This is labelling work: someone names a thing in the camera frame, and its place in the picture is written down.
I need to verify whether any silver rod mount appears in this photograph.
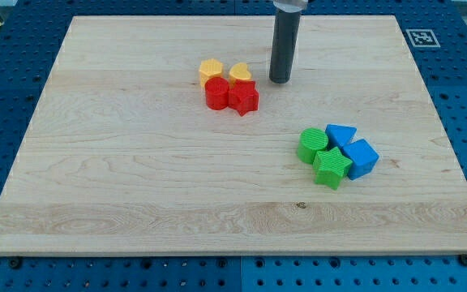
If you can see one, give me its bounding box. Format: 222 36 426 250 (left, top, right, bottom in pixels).
273 0 309 12

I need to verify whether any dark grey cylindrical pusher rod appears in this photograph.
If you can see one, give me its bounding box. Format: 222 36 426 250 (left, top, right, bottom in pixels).
269 8 302 84

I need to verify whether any red star block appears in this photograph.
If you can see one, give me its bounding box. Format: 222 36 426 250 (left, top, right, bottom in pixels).
229 79 259 116

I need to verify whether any green star block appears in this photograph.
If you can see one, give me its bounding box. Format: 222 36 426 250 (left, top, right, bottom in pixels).
313 147 353 190

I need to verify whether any yellow heart block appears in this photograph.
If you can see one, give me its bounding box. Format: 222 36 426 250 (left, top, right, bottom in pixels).
229 62 252 88

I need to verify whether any yellow hexagon block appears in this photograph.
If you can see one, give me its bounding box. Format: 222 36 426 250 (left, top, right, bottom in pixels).
199 58 224 88

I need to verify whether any red cylinder block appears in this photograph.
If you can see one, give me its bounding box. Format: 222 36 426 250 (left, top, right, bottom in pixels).
204 77 229 110

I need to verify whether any green cylinder block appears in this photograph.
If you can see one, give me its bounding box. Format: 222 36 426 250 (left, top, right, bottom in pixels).
297 127 328 164

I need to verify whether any blue triangle block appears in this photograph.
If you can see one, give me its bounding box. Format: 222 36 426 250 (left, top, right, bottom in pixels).
325 124 357 148

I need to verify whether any white fiducial marker tag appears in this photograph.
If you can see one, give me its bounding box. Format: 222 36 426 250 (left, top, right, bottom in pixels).
406 28 440 48

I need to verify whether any blue cube block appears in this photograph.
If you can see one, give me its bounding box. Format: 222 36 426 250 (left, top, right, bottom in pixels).
341 139 379 180

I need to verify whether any light wooden board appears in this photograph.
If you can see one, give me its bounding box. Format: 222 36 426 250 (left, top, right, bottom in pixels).
0 15 467 257

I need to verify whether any black board stop bolt right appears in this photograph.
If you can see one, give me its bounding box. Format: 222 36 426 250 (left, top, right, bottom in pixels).
457 254 467 267

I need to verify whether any black board stop bolt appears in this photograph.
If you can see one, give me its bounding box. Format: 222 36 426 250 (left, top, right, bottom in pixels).
7 256 23 269
457 254 467 267

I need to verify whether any black board stop bolt left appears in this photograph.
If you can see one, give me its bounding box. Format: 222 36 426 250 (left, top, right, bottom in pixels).
7 256 23 269

